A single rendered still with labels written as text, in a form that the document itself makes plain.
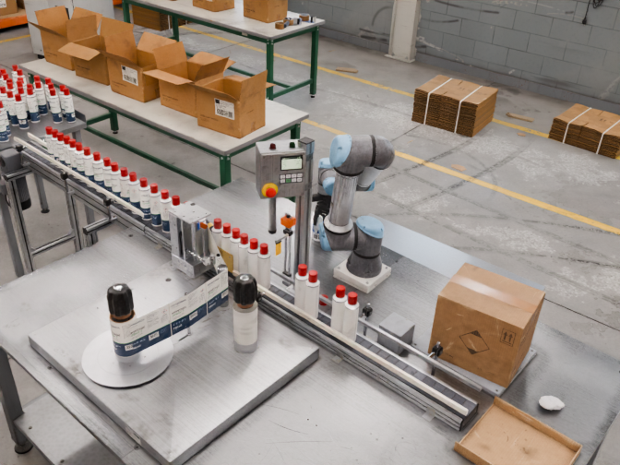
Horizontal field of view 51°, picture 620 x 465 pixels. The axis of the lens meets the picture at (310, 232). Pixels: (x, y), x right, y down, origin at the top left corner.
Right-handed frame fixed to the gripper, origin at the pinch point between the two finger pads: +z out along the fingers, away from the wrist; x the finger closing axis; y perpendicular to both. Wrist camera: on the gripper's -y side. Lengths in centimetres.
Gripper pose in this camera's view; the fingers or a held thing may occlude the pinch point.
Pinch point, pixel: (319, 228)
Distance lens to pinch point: 301.6
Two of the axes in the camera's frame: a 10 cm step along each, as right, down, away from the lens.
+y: 8.5, 3.1, -4.2
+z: -0.4, 8.4, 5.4
